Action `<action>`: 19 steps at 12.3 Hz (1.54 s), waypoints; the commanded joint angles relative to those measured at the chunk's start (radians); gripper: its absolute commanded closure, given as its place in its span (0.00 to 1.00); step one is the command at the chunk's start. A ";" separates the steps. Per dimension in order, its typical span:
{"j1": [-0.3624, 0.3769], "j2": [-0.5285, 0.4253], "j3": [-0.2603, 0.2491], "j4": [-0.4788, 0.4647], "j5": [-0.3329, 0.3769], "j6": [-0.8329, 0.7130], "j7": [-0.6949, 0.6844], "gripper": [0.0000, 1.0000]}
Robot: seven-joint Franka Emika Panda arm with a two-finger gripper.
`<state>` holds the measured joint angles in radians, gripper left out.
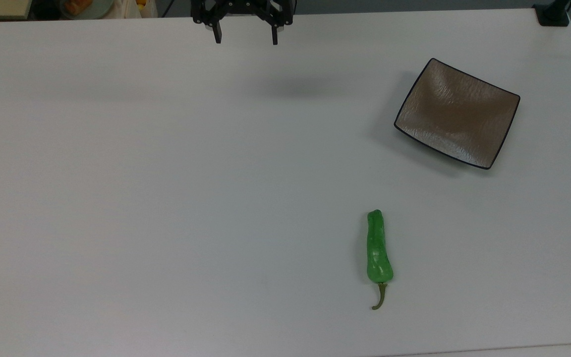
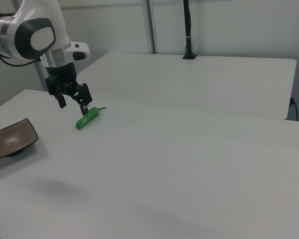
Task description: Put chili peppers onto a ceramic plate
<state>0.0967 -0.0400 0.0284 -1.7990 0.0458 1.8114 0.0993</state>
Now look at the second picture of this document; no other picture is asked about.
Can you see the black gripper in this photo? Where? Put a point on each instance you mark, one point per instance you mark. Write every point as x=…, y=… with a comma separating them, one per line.
x=61, y=76

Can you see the green chili pepper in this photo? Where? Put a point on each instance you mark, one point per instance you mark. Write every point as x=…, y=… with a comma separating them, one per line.
x=87, y=119

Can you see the brown ceramic plate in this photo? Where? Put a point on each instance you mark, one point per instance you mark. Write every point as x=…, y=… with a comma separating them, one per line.
x=10, y=139

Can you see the white folding table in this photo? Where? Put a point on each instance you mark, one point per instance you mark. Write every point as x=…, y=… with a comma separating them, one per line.
x=189, y=82

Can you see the black pole with base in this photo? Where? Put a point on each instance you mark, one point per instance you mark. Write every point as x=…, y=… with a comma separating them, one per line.
x=188, y=30

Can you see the slanted grey metal frame post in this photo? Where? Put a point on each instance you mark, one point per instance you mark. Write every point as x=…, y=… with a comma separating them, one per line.
x=42, y=77

